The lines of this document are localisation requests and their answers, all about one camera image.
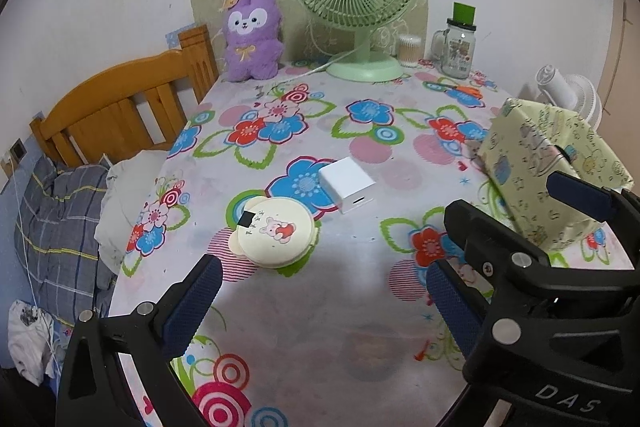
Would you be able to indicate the cotton swab container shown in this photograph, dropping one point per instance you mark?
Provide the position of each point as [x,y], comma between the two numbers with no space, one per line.
[410,52]

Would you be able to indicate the yellow cartoon print box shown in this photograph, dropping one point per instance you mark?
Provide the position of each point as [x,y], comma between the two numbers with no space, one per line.
[535,157]

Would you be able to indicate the light blue paper sheet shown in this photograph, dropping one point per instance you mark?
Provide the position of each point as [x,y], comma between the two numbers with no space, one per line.
[175,38]

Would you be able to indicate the wall outlet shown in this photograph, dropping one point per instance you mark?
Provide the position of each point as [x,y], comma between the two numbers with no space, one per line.
[18,153]

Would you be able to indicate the floral tablecloth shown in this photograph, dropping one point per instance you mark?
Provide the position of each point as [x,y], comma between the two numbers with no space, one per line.
[360,307]

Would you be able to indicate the beige door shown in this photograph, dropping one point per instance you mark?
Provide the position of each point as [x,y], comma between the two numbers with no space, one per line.
[625,32]

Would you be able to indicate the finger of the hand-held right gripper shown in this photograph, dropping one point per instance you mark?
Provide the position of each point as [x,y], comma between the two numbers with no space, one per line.
[490,242]
[580,197]

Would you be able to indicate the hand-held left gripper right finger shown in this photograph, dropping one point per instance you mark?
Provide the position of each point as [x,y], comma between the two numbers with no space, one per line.
[450,307]

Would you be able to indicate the glass jar with green lid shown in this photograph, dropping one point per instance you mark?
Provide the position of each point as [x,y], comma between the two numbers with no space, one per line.
[457,52]

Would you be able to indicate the white crumpled cloth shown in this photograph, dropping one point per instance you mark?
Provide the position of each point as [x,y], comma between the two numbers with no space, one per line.
[30,342]

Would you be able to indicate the cream round cartoon case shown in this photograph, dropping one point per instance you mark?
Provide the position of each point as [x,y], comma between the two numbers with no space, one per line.
[275,234]

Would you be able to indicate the purple plush toy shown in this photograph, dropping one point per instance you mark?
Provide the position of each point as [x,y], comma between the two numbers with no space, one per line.
[252,37]

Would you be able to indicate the white charger cube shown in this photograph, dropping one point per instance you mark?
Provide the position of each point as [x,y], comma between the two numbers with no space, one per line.
[347,184]

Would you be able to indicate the wooden bed headboard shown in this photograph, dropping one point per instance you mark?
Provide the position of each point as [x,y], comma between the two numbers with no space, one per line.
[110,112]

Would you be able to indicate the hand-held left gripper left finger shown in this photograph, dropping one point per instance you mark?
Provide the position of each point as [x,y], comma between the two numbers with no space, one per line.
[195,302]

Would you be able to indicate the plaid grey pillow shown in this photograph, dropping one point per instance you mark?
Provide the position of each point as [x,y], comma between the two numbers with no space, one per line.
[55,227]

